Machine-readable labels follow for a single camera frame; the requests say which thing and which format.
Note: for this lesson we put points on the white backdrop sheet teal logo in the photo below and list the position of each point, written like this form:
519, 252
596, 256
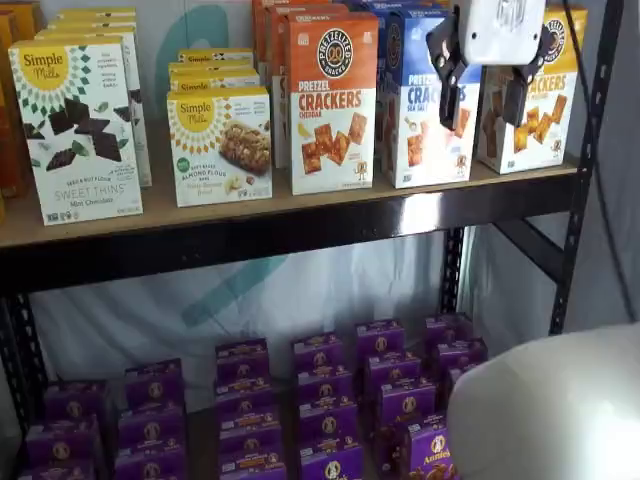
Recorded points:
125, 310

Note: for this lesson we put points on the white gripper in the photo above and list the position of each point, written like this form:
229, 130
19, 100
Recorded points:
500, 35

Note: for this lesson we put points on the black metal wooden shelf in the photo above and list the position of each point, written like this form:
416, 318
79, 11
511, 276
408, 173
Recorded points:
250, 240

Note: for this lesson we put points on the purple Annie's snack box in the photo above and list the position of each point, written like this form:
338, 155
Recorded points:
252, 467
407, 402
244, 397
327, 422
151, 427
242, 360
331, 465
430, 455
380, 340
55, 472
447, 330
154, 382
318, 352
460, 355
150, 465
250, 430
325, 385
75, 400
394, 370
62, 442

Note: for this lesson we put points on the Simple Mills almond bars box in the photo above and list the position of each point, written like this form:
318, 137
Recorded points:
215, 56
210, 66
215, 80
220, 150

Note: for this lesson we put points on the wooden shelf board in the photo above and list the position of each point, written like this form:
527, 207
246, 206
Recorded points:
200, 220

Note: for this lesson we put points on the purple snack boxes group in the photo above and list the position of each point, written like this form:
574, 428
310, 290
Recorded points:
202, 445

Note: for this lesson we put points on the blue sea salt pretzel crackers box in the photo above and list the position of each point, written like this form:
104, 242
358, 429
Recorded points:
425, 155
370, 4
385, 60

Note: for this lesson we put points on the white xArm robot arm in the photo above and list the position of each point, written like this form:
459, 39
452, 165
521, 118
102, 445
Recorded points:
550, 410

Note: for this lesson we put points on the plain orange box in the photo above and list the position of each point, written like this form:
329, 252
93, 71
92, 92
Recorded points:
10, 125
27, 17

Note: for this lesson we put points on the yellow pretzel crackers box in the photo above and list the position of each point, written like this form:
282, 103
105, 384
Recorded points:
542, 140

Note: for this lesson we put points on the Simple Mills sweet thins box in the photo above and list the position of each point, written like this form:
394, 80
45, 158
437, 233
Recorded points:
140, 125
97, 9
95, 16
75, 135
90, 23

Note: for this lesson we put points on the orange cheddar pretzel crackers box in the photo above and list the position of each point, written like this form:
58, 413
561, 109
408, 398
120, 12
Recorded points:
276, 60
330, 115
259, 30

